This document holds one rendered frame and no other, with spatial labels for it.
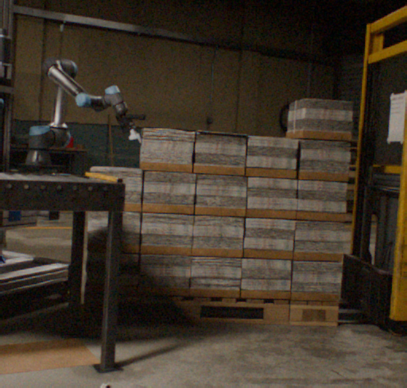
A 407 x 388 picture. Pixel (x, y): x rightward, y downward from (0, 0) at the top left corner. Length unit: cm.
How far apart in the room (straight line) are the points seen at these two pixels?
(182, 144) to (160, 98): 738
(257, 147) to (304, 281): 81
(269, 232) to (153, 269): 68
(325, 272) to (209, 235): 71
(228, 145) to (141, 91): 726
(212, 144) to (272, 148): 34
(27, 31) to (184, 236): 702
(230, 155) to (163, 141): 38
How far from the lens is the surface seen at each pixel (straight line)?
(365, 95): 422
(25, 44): 1005
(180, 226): 345
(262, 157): 349
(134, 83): 1062
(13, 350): 305
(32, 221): 373
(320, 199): 359
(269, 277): 357
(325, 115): 360
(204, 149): 344
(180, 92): 1097
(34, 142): 378
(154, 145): 342
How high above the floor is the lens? 95
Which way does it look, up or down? 3 degrees down
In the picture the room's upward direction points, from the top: 4 degrees clockwise
